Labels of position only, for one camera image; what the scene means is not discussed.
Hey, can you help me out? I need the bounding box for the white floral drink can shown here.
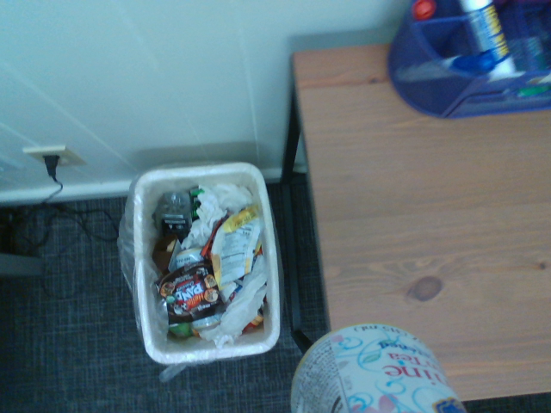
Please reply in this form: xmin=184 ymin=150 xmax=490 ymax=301
xmin=289 ymin=324 xmax=470 ymax=413

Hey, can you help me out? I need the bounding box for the white plastic trash bin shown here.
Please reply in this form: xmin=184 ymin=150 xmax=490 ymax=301
xmin=117 ymin=161 xmax=283 ymax=385

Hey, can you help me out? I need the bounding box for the yellow white snack bag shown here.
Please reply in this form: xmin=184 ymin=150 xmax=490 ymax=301
xmin=210 ymin=204 xmax=263 ymax=290

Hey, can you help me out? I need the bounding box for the crumpled white tissue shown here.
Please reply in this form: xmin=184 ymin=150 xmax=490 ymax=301
xmin=183 ymin=183 xmax=255 ymax=250

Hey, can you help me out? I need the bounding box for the grey plastic package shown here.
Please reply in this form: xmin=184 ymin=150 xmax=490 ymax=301
xmin=154 ymin=190 xmax=194 ymax=236

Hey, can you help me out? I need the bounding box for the dark brown snack wrapper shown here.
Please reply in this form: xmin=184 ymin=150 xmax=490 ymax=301
xmin=154 ymin=262 xmax=226 ymax=326

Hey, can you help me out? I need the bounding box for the blue mesh desk organizer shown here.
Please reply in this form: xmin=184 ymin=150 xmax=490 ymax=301
xmin=387 ymin=0 xmax=551 ymax=120

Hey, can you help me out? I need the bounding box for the blue capped pen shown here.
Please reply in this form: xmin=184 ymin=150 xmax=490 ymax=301
xmin=446 ymin=50 xmax=497 ymax=75

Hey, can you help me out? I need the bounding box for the red capped pen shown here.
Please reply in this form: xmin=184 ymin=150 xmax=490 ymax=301
xmin=408 ymin=0 xmax=438 ymax=21

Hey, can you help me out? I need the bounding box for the white blue glue bottle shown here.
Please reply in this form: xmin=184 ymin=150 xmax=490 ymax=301
xmin=456 ymin=0 xmax=518 ymax=82

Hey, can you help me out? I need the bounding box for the wooden table with black frame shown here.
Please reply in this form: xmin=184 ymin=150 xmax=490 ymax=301
xmin=281 ymin=41 xmax=551 ymax=404

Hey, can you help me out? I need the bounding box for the cream wall outlet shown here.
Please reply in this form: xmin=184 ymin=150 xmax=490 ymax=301
xmin=22 ymin=145 xmax=88 ymax=170

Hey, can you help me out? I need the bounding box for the black power plug cable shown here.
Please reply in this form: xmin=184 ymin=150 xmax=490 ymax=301
xmin=12 ymin=153 xmax=122 ymax=259

